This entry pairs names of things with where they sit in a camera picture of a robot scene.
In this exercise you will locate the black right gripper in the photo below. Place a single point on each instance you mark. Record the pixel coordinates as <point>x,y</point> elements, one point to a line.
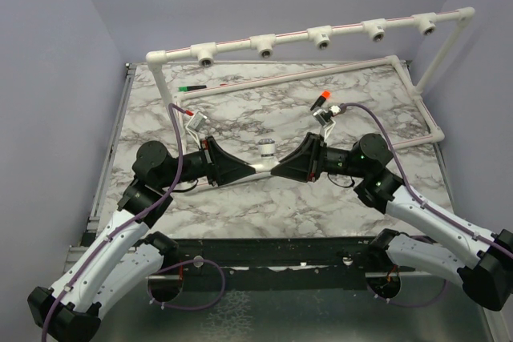
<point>305,162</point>

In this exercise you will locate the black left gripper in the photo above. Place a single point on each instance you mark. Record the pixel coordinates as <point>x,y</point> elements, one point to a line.
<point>224,166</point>

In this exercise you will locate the white plastic water faucet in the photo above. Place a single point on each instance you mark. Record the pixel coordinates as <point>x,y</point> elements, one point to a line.
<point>267,160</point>

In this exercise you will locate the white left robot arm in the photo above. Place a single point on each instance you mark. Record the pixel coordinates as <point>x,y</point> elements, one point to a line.
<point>72,308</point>

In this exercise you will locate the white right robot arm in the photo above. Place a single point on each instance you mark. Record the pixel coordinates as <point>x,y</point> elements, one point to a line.
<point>472,257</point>

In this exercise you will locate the orange cap black highlighter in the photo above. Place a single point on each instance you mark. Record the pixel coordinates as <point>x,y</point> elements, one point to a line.
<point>320,100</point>

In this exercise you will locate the green cap black highlighter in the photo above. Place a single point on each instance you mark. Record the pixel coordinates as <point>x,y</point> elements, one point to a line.
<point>192,88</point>

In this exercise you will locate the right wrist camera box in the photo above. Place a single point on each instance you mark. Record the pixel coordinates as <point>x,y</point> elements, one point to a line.
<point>326,118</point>

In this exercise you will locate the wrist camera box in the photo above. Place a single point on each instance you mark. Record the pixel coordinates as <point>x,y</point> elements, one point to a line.
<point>326,118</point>
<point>195,123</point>

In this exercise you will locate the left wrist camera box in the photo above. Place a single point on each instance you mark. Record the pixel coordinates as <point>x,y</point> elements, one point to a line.
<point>195,123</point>

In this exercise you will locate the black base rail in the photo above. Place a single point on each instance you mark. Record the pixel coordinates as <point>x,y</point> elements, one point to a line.
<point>275,264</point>

